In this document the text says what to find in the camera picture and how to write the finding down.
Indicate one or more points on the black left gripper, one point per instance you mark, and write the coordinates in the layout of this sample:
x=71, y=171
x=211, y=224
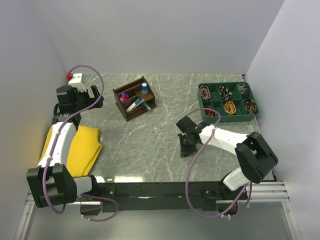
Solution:
x=90, y=100

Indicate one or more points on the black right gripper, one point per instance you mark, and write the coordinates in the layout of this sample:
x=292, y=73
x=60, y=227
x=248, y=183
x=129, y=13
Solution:
x=185, y=151

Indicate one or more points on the dark purple highlighter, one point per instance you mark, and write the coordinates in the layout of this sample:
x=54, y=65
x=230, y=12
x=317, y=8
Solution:
x=123, y=94

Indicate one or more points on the blue capped small bottle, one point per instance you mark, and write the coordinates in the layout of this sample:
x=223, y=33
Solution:
x=144, y=88

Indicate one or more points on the light green clip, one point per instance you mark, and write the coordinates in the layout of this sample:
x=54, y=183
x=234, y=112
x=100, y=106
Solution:
x=148, y=107

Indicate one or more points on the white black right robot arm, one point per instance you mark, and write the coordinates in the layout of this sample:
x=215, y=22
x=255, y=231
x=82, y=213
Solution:
x=255, y=157

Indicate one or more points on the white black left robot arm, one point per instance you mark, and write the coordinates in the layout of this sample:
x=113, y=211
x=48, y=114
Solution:
x=51, y=183

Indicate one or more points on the red black rolled band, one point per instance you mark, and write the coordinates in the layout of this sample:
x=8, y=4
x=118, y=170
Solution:
x=208, y=111

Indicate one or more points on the brown wooden desk organizer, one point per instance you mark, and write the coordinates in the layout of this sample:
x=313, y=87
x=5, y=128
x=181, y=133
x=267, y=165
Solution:
x=135, y=98

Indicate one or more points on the yellow folded cloth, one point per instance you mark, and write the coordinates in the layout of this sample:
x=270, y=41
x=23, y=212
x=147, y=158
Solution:
x=76, y=148

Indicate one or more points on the pink black rolled band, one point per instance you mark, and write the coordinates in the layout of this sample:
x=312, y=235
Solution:
x=205, y=92

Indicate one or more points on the yellow rolled band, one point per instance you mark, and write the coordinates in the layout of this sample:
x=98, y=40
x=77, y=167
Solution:
x=230, y=108

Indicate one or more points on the black white rolled band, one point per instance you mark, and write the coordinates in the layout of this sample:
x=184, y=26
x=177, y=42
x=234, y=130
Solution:
x=225, y=93

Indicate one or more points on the green compartment tray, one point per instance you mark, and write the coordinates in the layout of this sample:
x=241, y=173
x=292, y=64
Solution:
x=218, y=104

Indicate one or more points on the brown black rolled band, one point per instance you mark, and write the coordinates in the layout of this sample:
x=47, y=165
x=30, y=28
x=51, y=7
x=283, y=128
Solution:
x=250, y=106

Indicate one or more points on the grey crumpled item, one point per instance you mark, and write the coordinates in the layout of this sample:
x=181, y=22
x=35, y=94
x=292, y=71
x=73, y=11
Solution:
x=244, y=90

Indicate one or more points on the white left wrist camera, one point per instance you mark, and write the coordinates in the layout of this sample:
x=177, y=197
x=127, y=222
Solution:
x=75, y=80

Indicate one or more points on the black base frame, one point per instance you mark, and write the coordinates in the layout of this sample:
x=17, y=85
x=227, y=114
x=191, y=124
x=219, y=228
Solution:
x=137, y=196

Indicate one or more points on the aluminium rail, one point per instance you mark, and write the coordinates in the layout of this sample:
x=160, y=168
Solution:
x=264, y=192

